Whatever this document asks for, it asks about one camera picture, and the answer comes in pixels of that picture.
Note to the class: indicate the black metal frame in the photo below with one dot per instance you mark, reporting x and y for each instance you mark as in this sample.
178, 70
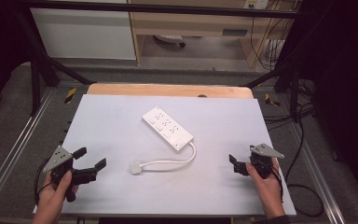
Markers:
155, 6

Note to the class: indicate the person's dark sleeve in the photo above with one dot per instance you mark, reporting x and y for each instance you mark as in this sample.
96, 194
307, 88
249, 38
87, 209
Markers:
272, 220

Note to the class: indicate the person's right hand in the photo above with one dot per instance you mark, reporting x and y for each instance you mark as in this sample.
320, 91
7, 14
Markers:
268, 189

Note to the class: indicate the white cabinet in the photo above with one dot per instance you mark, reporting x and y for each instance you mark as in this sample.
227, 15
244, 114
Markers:
80, 34

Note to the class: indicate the black curtain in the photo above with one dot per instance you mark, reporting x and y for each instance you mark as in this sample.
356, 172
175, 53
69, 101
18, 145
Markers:
341, 77
0, 46

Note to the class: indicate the wooden desk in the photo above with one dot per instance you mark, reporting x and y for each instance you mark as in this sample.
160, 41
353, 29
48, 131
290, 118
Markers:
199, 23

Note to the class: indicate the aluminium rail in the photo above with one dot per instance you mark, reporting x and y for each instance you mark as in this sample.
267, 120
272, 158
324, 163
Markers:
318, 174
18, 140

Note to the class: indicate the wall power outlet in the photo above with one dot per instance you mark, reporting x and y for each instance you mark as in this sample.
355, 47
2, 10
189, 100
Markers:
256, 3

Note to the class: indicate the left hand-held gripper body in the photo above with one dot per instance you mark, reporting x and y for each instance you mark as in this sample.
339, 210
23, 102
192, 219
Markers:
59, 157

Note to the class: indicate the yellow black tape strip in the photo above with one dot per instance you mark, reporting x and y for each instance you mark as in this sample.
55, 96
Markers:
271, 100
70, 95

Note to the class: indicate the person's left hand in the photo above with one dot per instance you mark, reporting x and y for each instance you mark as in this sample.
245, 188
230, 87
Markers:
53, 199

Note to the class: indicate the office chair base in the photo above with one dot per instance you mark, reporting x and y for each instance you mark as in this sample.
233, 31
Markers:
171, 39

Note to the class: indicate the white plug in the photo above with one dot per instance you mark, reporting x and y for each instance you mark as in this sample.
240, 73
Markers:
135, 168

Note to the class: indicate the wooden table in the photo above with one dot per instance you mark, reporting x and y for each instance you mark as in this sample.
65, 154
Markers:
167, 90

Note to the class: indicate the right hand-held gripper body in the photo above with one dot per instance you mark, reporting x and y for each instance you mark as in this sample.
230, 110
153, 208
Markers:
263, 160

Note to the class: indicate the white power strip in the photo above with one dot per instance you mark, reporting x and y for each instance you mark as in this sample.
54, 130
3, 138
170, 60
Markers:
167, 128

